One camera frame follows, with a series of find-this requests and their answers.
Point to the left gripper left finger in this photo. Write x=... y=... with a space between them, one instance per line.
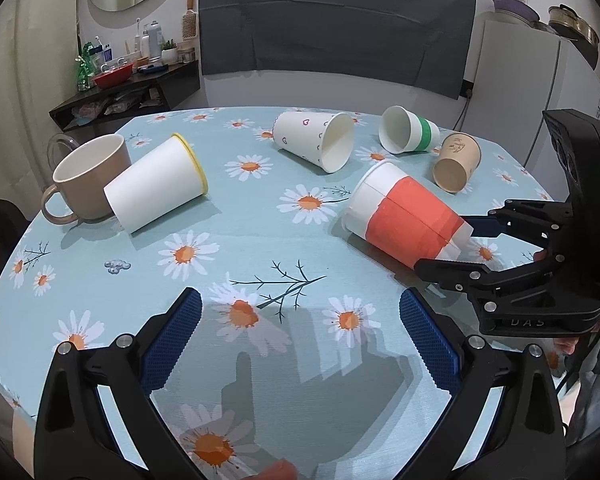
x=73 y=438

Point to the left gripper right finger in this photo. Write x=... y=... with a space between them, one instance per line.
x=525 y=439

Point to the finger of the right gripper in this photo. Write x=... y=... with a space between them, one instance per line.
x=460 y=277
x=538 y=222

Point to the orange banded paper cup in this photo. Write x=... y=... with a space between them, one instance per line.
x=396 y=214

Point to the brown kraft paper cup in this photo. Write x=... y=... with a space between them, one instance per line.
x=459 y=157

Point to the green banded paper cup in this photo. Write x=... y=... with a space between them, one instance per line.
x=402 y=131

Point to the white heart print paper cup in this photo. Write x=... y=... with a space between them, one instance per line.
x=323 y=139

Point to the white yellow rim paper cup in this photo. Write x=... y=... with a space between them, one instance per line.
x=167 y=177

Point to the person's right hand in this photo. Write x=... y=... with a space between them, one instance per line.
x=566 y=346

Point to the person's left hand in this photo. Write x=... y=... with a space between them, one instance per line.
x=280 y=470

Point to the white refrigerator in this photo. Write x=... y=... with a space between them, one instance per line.
x=520 y=73

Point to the steel pot on fridge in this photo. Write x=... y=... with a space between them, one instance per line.
x=568 y=24

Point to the blue daisy print tablecloth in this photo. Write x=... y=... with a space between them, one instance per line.
x=299 y=355

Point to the purple pot on fridge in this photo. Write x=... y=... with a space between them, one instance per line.
x=517 y=8

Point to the dark grey cloth covered screen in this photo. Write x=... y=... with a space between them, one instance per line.
x=419 y=43

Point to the beige ceramic mug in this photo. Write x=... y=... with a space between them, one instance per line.
x=82 y=176

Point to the green glass figurine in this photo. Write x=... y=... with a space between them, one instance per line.
x=85 y=72

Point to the red bowl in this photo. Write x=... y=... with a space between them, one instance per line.
x=113 y=77

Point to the beige curtain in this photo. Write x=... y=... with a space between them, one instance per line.
x=37 y=72

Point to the small potted plant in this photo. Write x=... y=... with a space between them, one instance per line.
x=169 y=52

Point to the wooden brush hanging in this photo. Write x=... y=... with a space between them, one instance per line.
x=189 y=21

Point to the white spray bottle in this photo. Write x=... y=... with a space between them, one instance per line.
x=154 y=33

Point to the black wall shelf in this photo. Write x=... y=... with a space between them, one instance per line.
x=140 y=95

